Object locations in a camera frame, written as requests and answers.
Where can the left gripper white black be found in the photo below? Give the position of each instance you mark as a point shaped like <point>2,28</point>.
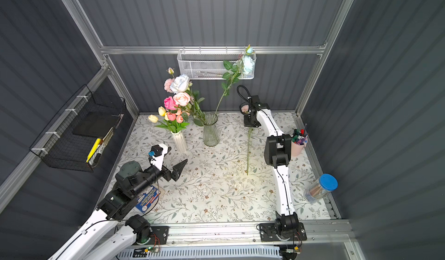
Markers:
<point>166,173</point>

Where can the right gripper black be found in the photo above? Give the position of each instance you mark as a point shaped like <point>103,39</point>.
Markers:
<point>250,117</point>

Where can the pale pink rose stem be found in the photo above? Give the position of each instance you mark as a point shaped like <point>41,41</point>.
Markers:
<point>248,148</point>

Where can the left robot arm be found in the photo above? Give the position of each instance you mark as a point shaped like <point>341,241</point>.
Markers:
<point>109,231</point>

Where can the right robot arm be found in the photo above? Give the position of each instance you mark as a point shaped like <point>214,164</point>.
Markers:
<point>277,154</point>

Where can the white ribbed ceramic vase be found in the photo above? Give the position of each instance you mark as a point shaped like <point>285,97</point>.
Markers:
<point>180,141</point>

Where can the clear ribbed glass vase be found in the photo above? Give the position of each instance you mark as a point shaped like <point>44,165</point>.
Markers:
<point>210,134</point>

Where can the tulip bouquet pink and yellow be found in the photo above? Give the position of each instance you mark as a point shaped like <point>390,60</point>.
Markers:
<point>170,117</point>

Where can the pink pen bucket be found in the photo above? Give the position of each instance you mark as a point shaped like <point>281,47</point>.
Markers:
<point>299,141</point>

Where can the blue illustrated book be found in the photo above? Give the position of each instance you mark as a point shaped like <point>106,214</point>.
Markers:
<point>148,199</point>

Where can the light blue rose stem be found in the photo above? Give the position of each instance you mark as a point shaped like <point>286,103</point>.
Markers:
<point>234,71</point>

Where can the white rose stem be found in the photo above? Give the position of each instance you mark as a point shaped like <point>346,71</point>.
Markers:
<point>180,87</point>

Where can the yellow marker in basket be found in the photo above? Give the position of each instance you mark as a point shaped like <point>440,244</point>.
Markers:
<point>94,148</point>

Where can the black notebook in basket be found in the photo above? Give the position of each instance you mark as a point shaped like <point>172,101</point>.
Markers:
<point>96,125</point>

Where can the clear jar blue lid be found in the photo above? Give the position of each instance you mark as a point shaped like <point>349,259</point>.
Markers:
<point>322,186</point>

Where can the white mesh wall basket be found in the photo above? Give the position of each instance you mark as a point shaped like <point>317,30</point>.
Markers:
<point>207,63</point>

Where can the black wire wall basket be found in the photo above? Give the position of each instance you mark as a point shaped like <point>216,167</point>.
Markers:
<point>76,140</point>

